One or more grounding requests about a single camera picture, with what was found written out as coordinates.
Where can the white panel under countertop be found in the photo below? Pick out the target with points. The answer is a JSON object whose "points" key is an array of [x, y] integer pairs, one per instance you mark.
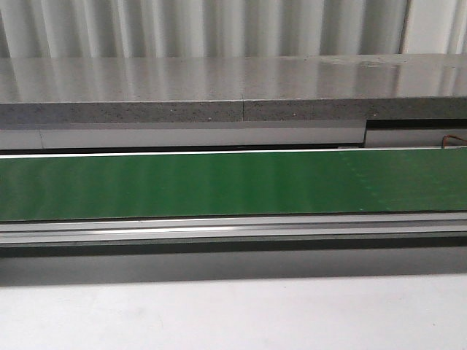
{"points": [[276, 134]]}

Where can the grey stone countertop slab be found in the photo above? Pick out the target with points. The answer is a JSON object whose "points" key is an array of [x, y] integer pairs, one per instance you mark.
{"points": [[223, 90]]}

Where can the aluminium conveyor front rail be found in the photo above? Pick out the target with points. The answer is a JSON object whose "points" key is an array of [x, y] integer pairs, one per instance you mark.
{"points": [[227, 229]]}

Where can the white pleated curtain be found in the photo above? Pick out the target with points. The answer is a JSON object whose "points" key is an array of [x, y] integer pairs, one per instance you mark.
{"points": [[94, 29]]}

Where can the green conveyor belt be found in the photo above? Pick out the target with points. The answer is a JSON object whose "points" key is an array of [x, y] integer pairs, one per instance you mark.
{"points": [[55, 187]]}

